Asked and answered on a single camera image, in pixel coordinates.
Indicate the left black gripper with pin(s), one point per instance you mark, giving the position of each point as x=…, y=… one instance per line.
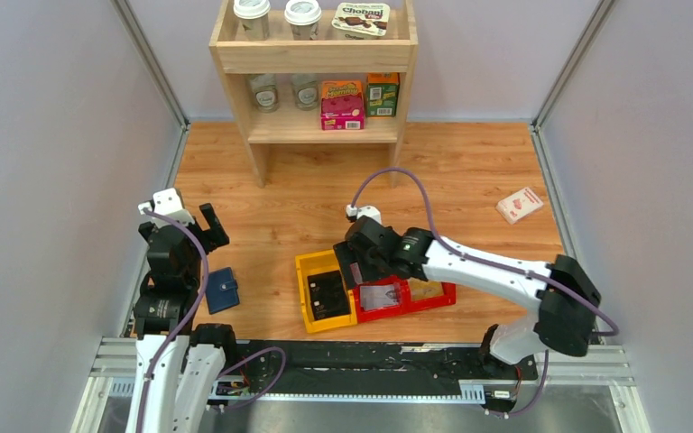
x=213, y=237

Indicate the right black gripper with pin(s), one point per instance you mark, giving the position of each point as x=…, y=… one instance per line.
x=344, y=254

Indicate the yellow plastic bin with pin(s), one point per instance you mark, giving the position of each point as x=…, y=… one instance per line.
x=314, y=263

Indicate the blue leather card holder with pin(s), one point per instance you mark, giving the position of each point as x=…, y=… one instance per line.
x=221, y=291

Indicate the red double plastic bin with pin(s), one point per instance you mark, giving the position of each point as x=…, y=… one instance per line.
x=407, y=306

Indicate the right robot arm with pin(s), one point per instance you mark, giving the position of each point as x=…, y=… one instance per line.
x=560, y=300

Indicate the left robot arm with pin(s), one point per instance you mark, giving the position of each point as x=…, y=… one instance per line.
x=176, y=363

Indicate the black credit card stack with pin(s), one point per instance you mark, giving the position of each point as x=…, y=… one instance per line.
x=328, y=297

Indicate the lower silver credit card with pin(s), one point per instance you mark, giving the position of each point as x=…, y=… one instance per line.
x=374, y=297

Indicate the orange pink Scrub Mommy box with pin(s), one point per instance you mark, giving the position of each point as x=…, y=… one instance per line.
x=342, y=105

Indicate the left glass jar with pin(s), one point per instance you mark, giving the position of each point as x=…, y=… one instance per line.
x=264, y=91

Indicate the glass jar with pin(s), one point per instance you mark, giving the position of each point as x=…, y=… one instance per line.
x=264, y=91
x=305, y=90

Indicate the green orange carton box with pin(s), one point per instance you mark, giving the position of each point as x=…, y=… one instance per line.
x=381, y=94

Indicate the right glass jar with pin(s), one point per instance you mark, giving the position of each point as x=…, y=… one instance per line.
x=305, y=90

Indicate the pink white small box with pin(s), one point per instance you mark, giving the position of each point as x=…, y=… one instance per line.
x=519, y=205

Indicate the wooden two-tier shelf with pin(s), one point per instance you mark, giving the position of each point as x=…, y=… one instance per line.
x=235, y=58

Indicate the left white-lidded paper cup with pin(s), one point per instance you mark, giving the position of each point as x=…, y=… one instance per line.
x=253, y=16

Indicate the white-lidded paper cup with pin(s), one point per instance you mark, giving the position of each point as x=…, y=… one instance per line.
x=303, y=17
x=253, y=16

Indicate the Chobani yogurt cup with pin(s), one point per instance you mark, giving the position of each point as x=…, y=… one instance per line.
x=361, y=21

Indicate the right white-lidded paper cup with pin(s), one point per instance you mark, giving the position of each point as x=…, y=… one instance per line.
x=303, y=17

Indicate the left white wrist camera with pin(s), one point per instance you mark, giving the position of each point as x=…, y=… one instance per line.
x=167, y=203

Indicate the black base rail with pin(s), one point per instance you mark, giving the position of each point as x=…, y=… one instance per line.
x=372, y=369

